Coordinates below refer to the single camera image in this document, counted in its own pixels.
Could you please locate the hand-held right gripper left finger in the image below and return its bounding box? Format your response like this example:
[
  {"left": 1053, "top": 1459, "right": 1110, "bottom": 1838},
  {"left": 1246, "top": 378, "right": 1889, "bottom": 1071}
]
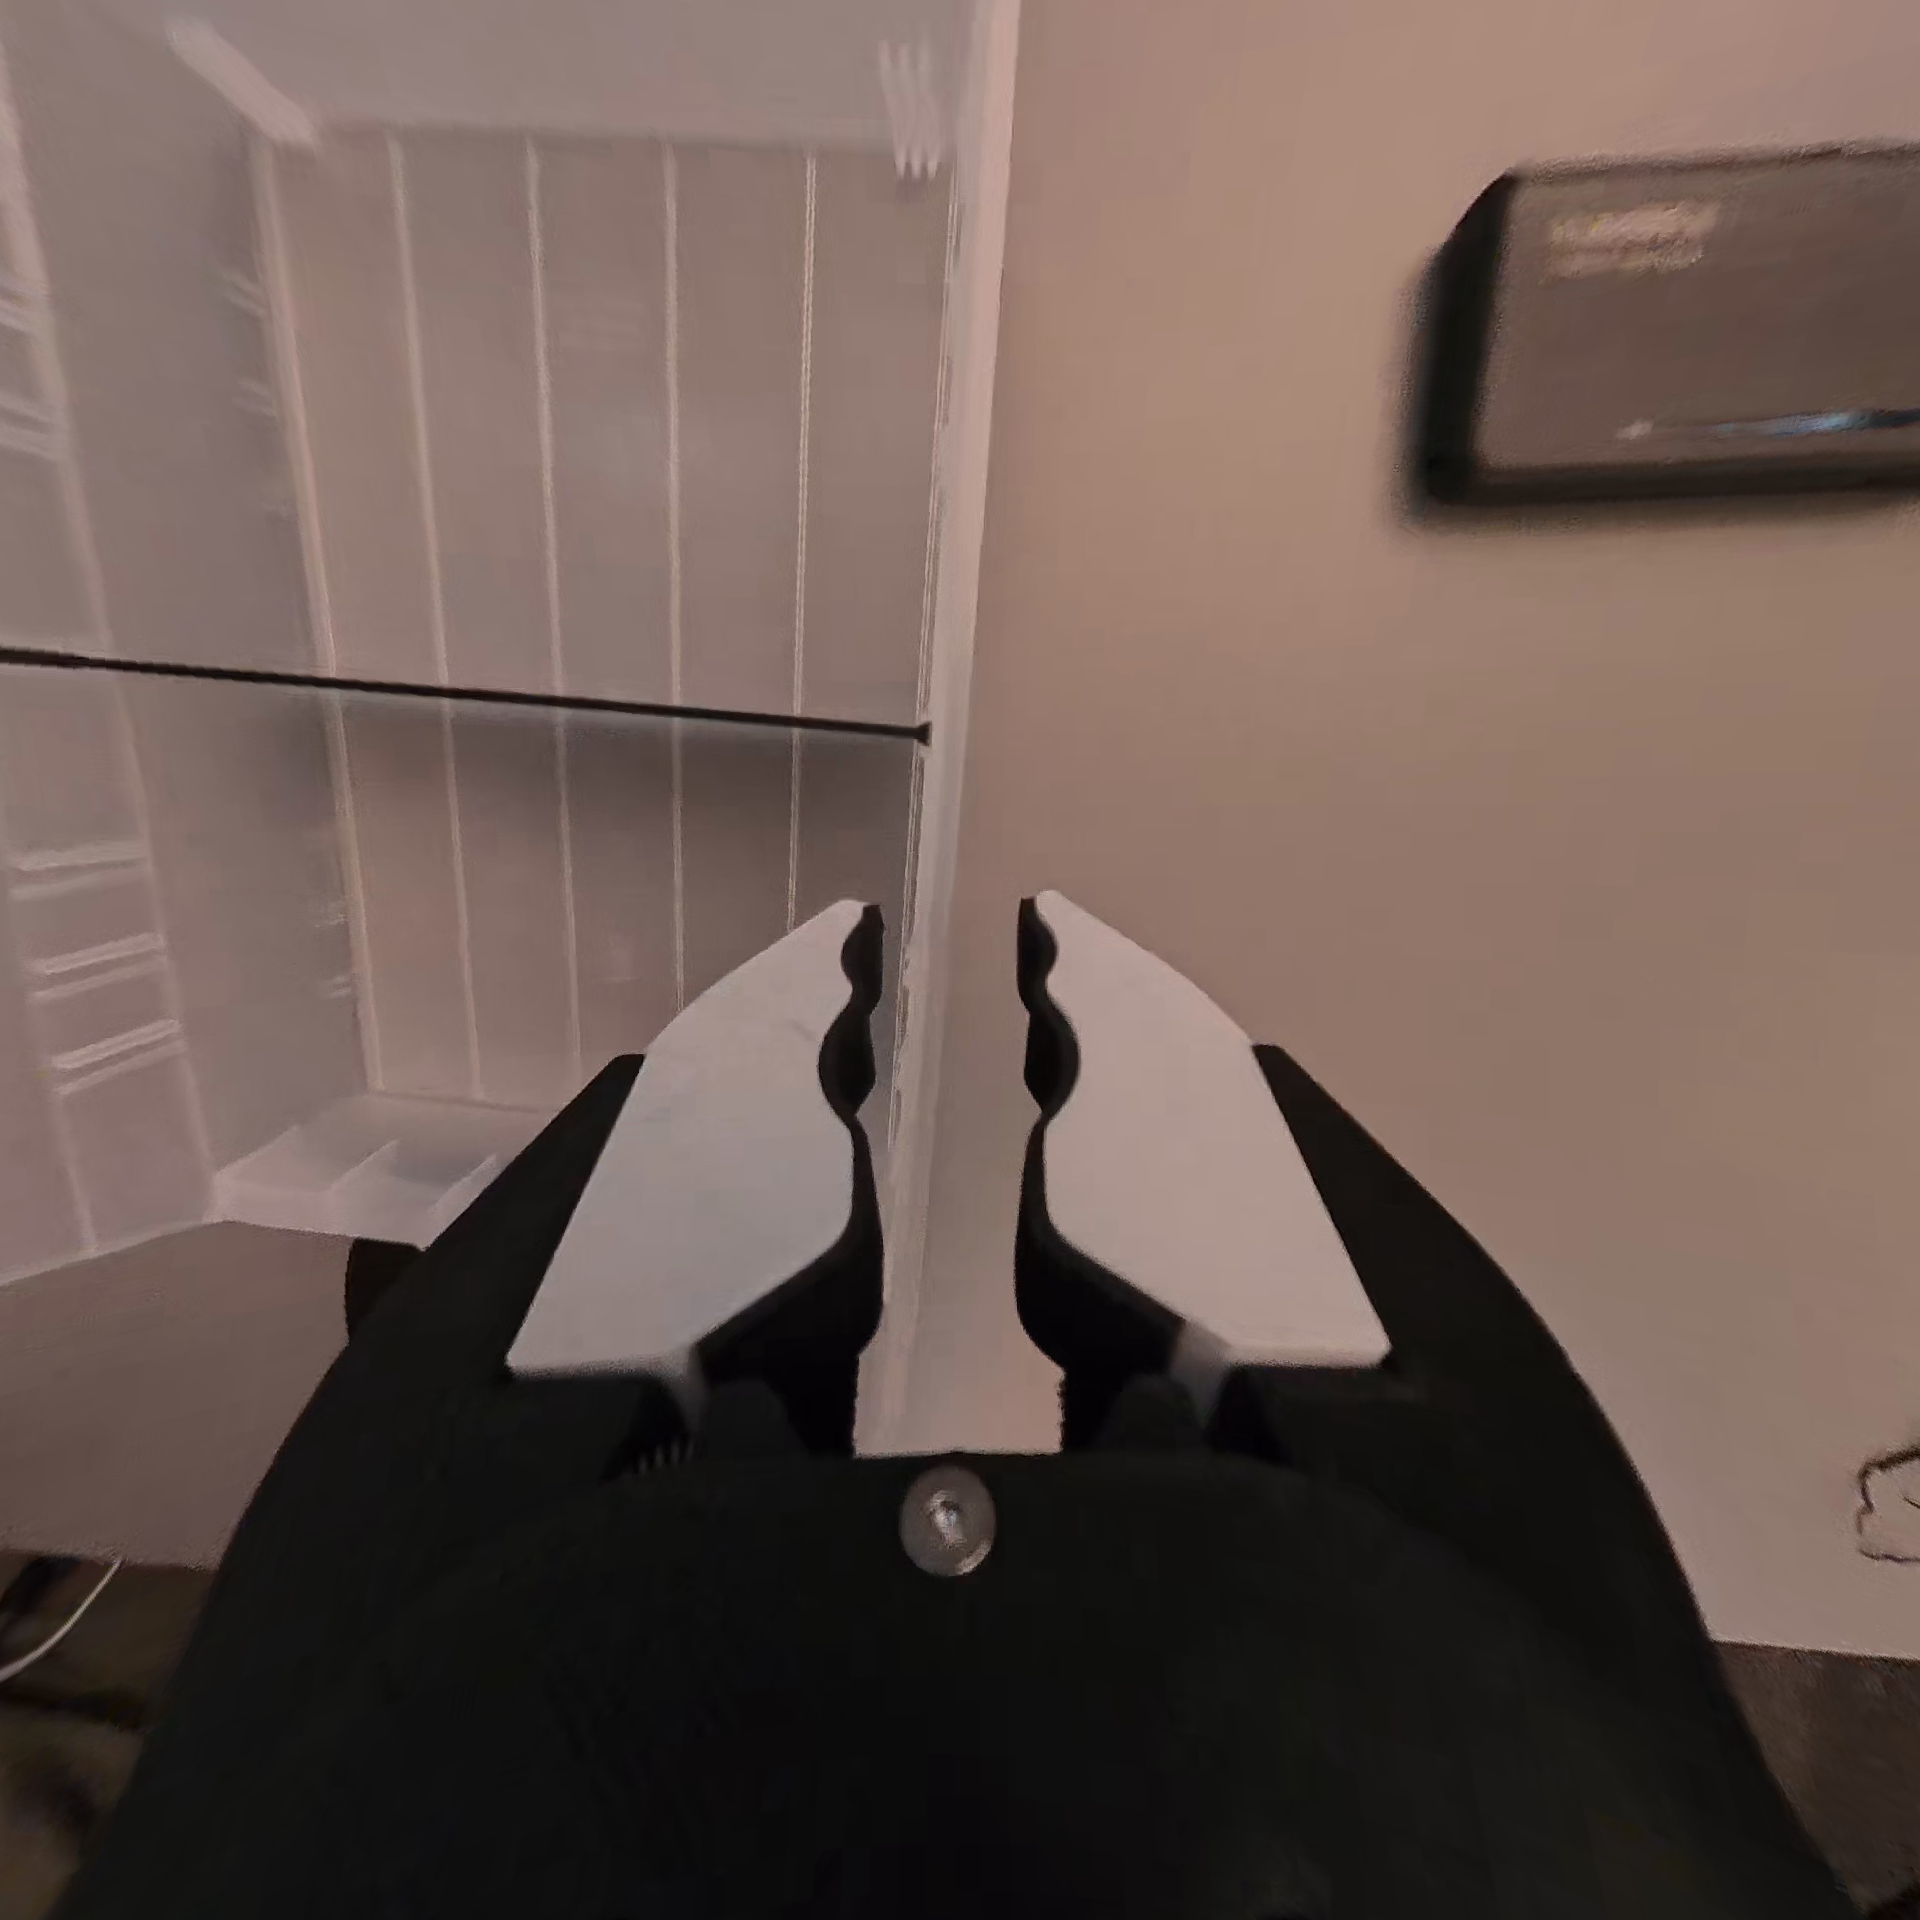
[{"left": 503, "top": 896, "right": 888, "bottom": 1454}]

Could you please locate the dark grey product box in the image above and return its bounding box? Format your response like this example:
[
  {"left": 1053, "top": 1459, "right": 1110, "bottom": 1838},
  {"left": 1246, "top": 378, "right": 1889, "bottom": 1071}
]
[{"left": 1409, "top": 140, "right": 1920, "bottom": 509}]

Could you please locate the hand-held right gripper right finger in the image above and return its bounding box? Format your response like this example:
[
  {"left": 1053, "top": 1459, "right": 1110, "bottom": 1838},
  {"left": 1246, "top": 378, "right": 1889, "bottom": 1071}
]
[{"left": 1015, "top": 887, "right": 1392, "bottom": 1454}]

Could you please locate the clear plastic storage bin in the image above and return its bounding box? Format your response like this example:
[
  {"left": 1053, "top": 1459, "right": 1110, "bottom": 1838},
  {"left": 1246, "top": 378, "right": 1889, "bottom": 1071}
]
[{"left": 0, "top": 0, "right": 1021, "bottom": 1292}]

